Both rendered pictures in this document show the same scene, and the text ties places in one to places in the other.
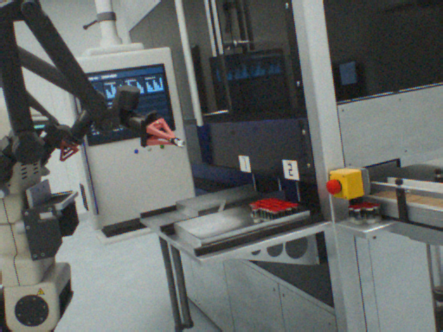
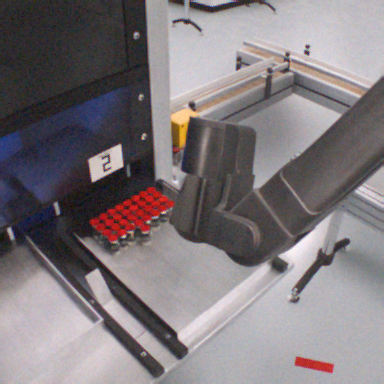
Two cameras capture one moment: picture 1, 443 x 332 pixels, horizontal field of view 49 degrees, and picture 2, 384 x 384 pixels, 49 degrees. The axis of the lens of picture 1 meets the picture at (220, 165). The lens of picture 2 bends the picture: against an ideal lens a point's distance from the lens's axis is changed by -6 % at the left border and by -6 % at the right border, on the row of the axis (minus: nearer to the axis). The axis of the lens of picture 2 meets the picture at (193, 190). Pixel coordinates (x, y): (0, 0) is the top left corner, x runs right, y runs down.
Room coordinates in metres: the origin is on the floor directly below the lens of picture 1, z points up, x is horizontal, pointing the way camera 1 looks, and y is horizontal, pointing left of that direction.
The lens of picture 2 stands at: (1.63, 0.59, 1.58)
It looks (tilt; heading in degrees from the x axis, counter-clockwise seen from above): 39 degrees down; 247
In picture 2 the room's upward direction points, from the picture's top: straight up
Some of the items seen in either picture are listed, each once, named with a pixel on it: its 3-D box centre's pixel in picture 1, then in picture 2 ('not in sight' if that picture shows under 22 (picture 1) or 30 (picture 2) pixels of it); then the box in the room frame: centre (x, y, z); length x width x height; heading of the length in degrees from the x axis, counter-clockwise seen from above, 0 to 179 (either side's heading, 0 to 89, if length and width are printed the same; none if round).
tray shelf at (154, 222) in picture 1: (231, 219); (93, 291); (1.60, 0.00, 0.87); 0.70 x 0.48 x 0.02; 21
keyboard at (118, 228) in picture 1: (149, 220); not in sight; (2.04, 0.34, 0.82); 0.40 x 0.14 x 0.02; 112
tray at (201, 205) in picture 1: (228, 200); (2, 305); (1.79, -0.01, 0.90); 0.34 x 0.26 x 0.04; 111
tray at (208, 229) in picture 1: (239, 222); (169, 251); (1.43, -0.03, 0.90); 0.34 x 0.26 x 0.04; 111
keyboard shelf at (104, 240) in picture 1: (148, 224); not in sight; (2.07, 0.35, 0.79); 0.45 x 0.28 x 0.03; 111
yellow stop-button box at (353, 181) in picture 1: (348, 182); (181, 126); (1.28, -0.33, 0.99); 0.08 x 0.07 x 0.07; 111
